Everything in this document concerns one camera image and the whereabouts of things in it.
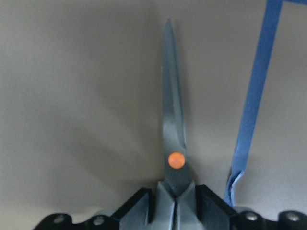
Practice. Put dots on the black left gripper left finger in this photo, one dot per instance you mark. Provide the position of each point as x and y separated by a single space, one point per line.
138 209

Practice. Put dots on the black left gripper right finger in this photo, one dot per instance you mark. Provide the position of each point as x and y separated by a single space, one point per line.
213 212

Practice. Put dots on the orange grey scissors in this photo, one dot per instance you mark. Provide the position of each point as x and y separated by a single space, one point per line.
174 205

